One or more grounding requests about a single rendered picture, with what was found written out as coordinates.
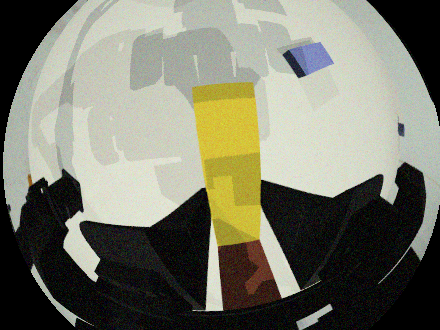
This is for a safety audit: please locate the yellow bar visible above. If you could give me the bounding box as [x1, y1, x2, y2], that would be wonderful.
[192, 82, 281, 310]

